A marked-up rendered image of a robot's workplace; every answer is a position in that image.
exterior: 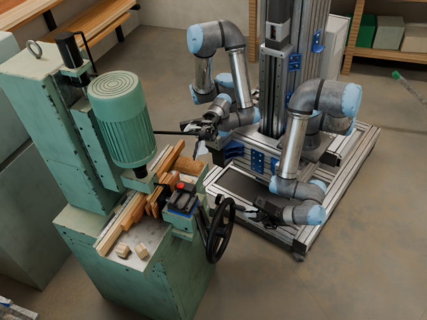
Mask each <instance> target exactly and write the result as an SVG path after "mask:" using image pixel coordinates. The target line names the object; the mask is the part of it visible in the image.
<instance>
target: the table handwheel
mask: <svg viewBox="0 0 427 320"><path fill-rule="evenodd" d="M233 204H235V201H234V199H233V198H232V197H227V198H225V199H224V200H223V201H222V202H221V203H220V205H219V207H218V208H217V211H216V212H215V215H214V217H213V220H212V223H211V222H209V225H207V226H206V225H204V223H203V226H204V228H205V230H209V232H208V237H207V244H206V258H207V261H208V263H210V264H215V263H217V262H218V261H219V260H220V259H221V257H222V255H223V254H224V252H225V250H226V248H227V245H228V242H229V240H230V237H231V233H232V231H233V225H234V219H235V214H236V209H234V208H232V205H233ZM228 205H229V220H228V223H227V224H224V210H225V209H226V207H227V206H228ZM219 221H220V222H219ZM215 236H217V239H216V242H215V246H214V248H213V245H214V239H215ZM221 238H223V241H222V244H221V246H220V248H219V250H218V252H217V248H218V246H219V243H220V240H221ZM216 252H217V253H216Z"/></svg>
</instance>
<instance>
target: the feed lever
mask: <svg viewBox="0 0 427 320"><path fill-rule="evenodd" d="M153 133H154V134H161V135H198V136H199V137H200V138H206V137H207V135H208V134H207V131H206V130H200V131H199V132H192V131H188V132H183V131H153Z"/></svg>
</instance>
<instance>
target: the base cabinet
mask: <svg viewBox="0 0 427 320"><path fill-rule="evenodd" d="M60 235H61V236H62V238H63V239H64V241H65V242H66V243H67V245H68V247H69V248H70V249H71V251H72V252H73V254H74V256H75V257H76V258H77V260H78V262H79V263H80V264H81V266H82V267H83V268H84V270H85V272H86V273H87V274H88V276H89V278H90V279H91V281H92V282H93V284H94V285H95V287H96V288H97V289H98V291H99V293H100V294H101V295H102V297H103V298H104V299H106V300H109V301H111V302H114V303H116V304H118V305H120V306H123V307H125V308H127V309H130V310H132V311H134V312H137V313H139V314H142V315H143V316H146V317H148V318H151V319H153V320H193V318H194V316H195V313H196V311H197V310H198V307H199V305H200V302H201V300H202V298H203V295H204V294H205V291H206V289H207V287H208V284H209V282H210V280H211V278H212V276H213V274H214V271H215V269H216V263H215V264H210V263H208V261H207V258H206V250H205V247H204V244H203V241H202V238H201V235H200V232H199V231H198V233H197V235H196V237H195V238H194V240H193V242H191V241H188V240H185V239H183V240H182V242H181V244H180V246H179V248H178V250H177V251H176V253H175V255H174V257H173V258H172V261H171V262H170V264H169V266H168V268H167V270H166V271H165V272H162V271H160V270H156V269H154V268H152V271H151V272H150V274H149V275H148V277H147V279H142V278H141V277H137V276H134V275H133V274H130V273H127V272H125V271H123V270H119V269H117V268H115V267H112V266H110V265H107V264H105V263H102V262H101V261H100V260H99V258H98V256H97V254H96V253H95V251H94V250H93V248H92V246H93V245H90V244H88V243H85V242H82V241H80V240H77V239H74V238H72V237H69V236H66V235H64V234H61V233H60Z"/></svg>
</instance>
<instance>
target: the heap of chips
mask: <svg viewBox="0 0 427 320"><path fill-rule="evenodd" d="M205 164H206V163H205V162H202V161H200V160H199V159H196V160H195V161H194V160H193V158H192V157H187V156H180V157H179V158H178V160H177V161H176V162H175V164H174V165H173V167H172V169H173V170H177V171H182V172H185V173H189V174H192V175H196V176H198V175H199V174H200V172H201V171H202V169H203V167H204V165H205Z"/></svg>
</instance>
